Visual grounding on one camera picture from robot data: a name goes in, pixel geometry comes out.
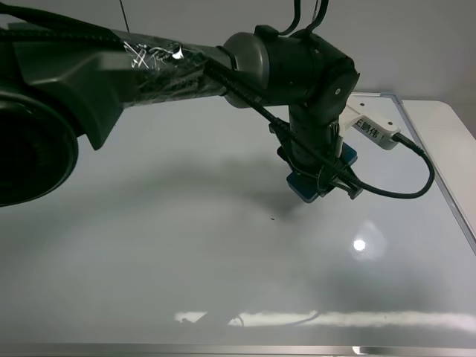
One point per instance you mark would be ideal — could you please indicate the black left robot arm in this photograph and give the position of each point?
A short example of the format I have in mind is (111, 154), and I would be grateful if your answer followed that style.
(59, 85)

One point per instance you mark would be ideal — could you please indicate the blue whiteboard eraser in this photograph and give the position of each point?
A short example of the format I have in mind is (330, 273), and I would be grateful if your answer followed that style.
(303, 183)

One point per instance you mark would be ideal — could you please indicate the white whiteboard with aluminium frame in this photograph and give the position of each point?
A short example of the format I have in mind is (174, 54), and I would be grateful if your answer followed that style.
(181, 237)

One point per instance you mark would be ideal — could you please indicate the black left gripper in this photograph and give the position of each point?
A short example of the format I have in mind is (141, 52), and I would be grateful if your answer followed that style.
(323, 139)

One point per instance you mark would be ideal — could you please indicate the white labelled wrist camera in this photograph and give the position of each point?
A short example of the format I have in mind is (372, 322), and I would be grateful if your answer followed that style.
(372, 125)

